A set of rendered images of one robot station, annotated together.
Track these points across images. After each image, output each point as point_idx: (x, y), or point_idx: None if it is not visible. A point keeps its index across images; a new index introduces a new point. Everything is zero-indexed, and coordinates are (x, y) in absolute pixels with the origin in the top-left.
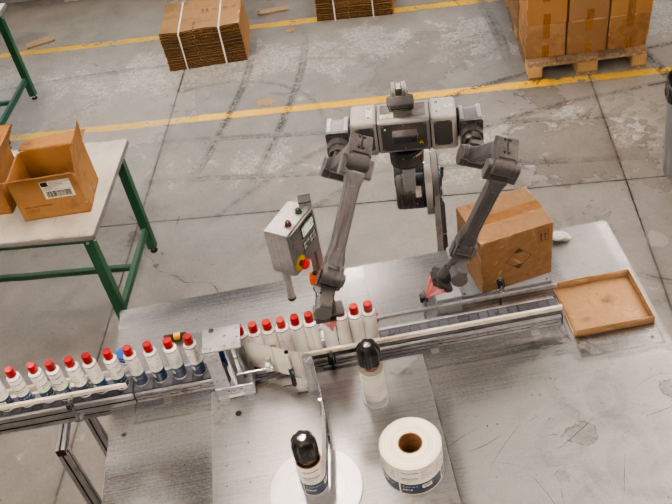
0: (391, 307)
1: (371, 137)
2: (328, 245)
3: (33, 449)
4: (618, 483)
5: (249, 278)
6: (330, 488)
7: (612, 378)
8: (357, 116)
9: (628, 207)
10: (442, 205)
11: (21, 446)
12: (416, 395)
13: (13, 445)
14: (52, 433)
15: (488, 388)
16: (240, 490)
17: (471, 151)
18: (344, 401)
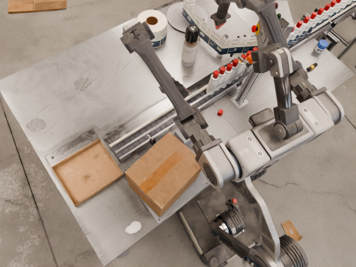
0: (216, 125)
1: (257, 5)
2: None
3: (343, 91)
4: (60, 65)
5: (347, 229)
6: (181, 17)
7: (72, 120)
8: (317, 109)
9: None
10: (243, 255)
11: (348, 91)
12: (169, 69)
13: (352, 90)
14: (343, 100)
15: (137, 92)
16: (216, 8)
17: (188, 104)
18: (201, 55)
